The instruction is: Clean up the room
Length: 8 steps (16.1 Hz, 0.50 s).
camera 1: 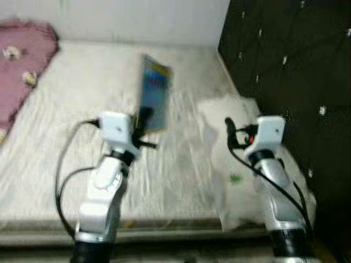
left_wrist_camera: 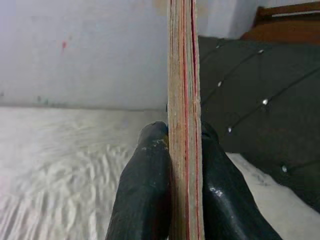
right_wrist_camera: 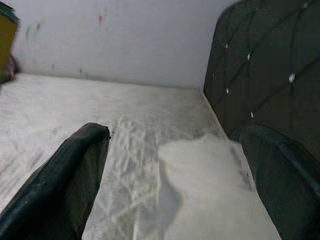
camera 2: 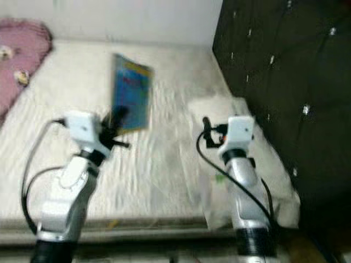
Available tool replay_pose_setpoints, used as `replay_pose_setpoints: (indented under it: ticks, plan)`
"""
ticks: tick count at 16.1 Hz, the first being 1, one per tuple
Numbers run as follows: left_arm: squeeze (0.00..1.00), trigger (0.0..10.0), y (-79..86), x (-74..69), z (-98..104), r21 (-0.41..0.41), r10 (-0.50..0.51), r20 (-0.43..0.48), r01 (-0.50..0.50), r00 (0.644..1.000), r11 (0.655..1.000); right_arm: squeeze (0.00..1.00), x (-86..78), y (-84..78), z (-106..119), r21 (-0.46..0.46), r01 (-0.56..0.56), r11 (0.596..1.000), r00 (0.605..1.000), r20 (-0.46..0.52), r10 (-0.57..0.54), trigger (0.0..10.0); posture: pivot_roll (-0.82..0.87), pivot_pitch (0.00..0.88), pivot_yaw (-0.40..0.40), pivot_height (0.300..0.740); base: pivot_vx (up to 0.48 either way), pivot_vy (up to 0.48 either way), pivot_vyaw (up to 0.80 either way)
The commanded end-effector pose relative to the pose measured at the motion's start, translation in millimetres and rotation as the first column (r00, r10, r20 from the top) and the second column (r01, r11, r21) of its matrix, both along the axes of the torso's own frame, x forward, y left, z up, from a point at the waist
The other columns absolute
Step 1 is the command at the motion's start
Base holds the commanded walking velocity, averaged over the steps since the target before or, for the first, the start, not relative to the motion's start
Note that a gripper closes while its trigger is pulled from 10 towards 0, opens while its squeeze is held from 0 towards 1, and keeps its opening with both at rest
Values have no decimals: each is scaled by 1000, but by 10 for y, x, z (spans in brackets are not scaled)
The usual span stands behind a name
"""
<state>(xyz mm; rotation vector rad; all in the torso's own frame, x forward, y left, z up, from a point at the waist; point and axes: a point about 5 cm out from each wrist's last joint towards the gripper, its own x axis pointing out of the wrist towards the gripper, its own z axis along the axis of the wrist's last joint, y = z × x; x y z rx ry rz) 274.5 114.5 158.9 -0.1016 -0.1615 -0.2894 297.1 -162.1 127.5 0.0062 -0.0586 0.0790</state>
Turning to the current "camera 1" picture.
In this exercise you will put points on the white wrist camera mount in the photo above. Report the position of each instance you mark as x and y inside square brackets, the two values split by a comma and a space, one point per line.
[270, 131]
[116, 131]

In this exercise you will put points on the dark bed base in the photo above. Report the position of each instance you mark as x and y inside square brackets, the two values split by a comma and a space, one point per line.
[109, 236]

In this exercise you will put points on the beige quilted mattress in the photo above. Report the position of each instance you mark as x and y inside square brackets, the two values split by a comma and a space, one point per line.
[82, 98]

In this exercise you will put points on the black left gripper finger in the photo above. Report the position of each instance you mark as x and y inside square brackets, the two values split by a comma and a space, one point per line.
[145, 120]

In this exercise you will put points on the colourful picture book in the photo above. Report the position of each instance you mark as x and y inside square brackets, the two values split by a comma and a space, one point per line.
[154, 87]

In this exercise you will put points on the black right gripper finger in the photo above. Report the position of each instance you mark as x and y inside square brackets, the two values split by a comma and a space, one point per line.
[231, 130]

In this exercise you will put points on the black tufted headboard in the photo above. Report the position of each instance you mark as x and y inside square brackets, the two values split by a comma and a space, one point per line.
[296, 66]

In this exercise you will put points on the pink cartoon print quilt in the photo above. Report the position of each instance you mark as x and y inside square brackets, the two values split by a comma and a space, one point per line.
[22, 60]

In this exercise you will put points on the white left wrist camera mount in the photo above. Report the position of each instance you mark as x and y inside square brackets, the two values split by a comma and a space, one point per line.
[116, 131]

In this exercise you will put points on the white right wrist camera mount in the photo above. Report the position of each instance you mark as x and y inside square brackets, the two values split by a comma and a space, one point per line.
[270, 131]

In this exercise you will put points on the white pillow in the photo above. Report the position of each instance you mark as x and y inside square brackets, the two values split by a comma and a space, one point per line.
[230, 164]

